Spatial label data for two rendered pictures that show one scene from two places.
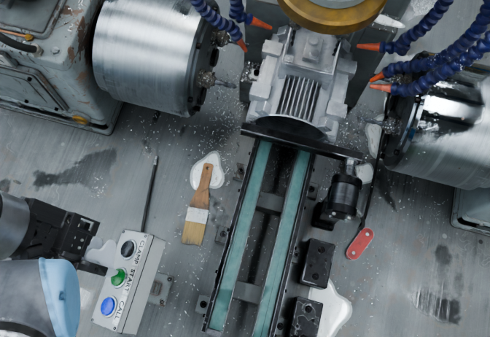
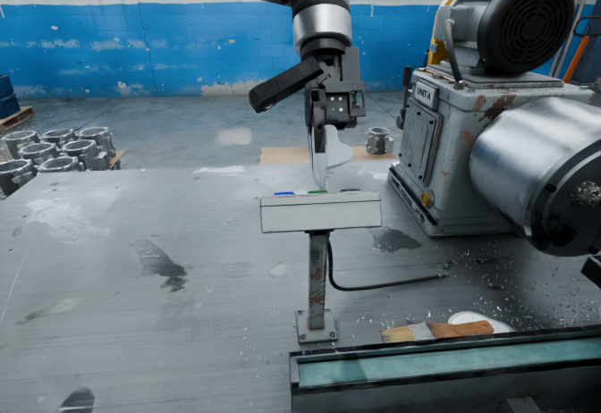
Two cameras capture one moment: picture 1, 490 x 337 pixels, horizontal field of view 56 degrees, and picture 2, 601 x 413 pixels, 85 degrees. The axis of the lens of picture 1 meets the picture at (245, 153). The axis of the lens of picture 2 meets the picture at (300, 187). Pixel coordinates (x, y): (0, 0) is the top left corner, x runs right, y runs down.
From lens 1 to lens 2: 0.64 m
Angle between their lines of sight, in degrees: 57
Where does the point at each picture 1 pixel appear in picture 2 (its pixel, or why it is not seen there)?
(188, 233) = (395, 334)
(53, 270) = not seen: outside the picture
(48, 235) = (332, 78)
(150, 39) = (563, 114)
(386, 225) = not seen: outside the picture
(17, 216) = (339, 21)
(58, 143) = (393, 214)
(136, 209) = (383, 279)
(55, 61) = (463, 94)
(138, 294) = (308, 210)
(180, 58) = (583, 132)
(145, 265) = (343, 205)
